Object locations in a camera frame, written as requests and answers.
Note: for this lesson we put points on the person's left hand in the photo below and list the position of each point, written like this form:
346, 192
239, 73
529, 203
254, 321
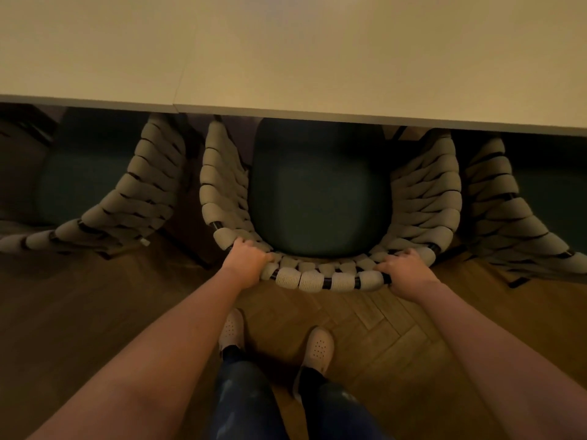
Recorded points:
245, 263

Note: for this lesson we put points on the person's right hand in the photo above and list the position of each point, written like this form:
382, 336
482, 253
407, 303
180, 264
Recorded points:
408, 277

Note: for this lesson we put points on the person's left thumb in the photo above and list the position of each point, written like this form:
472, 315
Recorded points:
265, 260

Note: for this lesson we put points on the person's right thumb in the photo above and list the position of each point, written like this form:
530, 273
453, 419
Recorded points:
381, 268

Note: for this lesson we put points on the person's right forearm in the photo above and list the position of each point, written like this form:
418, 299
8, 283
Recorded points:
504, 366

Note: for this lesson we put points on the person's left forearm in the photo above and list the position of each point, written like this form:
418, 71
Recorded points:
151, 361

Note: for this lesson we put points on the person's left white shoe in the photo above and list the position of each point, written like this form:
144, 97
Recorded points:
232, 329

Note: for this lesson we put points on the person's white shoe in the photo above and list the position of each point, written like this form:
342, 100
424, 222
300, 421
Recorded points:
317, 350
232, 329

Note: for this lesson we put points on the person's right white shoe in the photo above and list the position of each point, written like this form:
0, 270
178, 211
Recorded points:
317, 350

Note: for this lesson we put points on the person's left leg dark trousers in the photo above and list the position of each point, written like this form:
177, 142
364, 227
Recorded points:
245, 398

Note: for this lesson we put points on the person's leg dark trousers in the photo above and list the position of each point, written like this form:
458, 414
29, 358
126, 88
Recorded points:
337, 407
245, 398

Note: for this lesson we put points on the person's right leg dark trousers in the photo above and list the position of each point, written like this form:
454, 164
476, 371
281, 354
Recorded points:
337, 407

